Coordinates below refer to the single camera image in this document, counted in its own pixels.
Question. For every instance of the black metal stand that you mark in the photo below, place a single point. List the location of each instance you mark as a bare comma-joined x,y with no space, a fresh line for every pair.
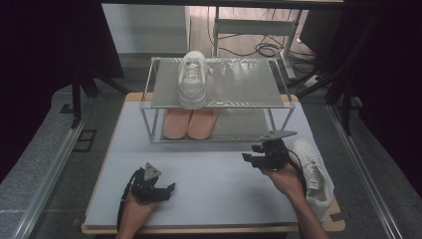
77,99
346,99

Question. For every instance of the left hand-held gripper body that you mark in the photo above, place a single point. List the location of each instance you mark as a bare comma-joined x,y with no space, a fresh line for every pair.
146,191

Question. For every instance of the aluminium rail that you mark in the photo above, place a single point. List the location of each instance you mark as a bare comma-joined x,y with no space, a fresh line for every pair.
49,179
365,176

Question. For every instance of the person's left hand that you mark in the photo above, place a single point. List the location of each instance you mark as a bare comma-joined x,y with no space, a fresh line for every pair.
134,215

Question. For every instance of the person's right hand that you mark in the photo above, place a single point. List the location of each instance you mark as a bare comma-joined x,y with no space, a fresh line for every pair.
287,181

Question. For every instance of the white power strip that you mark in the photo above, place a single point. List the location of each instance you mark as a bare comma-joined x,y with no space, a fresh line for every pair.
313,81

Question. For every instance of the dark monitor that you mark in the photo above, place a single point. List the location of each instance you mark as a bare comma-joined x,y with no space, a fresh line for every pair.
320,33

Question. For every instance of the white cabinet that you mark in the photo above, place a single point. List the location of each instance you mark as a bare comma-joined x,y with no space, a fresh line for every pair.
146,28

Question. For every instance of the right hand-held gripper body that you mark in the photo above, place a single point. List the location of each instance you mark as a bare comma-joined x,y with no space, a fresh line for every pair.
275,154

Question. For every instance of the pale blue table mat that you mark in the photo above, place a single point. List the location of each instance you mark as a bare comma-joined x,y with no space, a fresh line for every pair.
212,192

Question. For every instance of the two-tier metal shoe rack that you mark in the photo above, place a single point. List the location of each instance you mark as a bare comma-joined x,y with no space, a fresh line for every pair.
242,86

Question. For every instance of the dark curtain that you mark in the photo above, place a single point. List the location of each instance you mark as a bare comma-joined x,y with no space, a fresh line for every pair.
398,83
40,66

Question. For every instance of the black tape piece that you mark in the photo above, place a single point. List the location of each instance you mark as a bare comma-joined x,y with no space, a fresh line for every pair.
337,217

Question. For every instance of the pink slipper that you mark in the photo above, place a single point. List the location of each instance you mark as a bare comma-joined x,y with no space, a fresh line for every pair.
202,124
175,124

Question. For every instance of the wooden table board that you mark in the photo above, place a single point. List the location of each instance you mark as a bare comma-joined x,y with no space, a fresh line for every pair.
199,229

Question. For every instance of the white sneaker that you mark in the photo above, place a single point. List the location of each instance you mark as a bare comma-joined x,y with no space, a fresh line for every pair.
192,86
316,179

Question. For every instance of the white desk frame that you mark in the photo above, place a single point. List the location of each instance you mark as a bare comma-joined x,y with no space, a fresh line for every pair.
255,27

